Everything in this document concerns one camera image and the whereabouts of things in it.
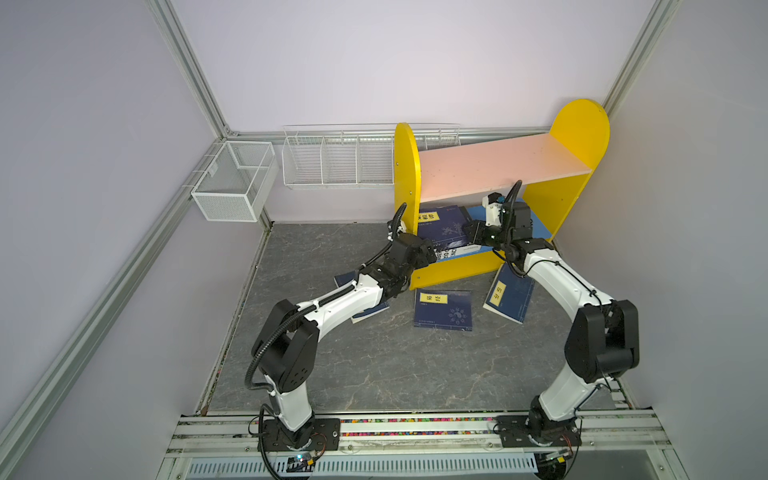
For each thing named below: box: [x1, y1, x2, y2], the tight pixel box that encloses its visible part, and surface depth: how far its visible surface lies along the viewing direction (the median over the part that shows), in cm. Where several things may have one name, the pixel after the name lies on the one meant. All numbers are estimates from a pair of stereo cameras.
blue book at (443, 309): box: [413, 289, 473, 332], surface depth 98 cm
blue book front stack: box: [418, 205, 472, 249], surface depth 91 cm
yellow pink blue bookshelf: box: [394, 99, 611, 289], surface depth 81 cm
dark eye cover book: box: [434, 244, 482, 261], surface depth 93 cm
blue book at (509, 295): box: [482, 263, 535, 325], surface depth 98 cm
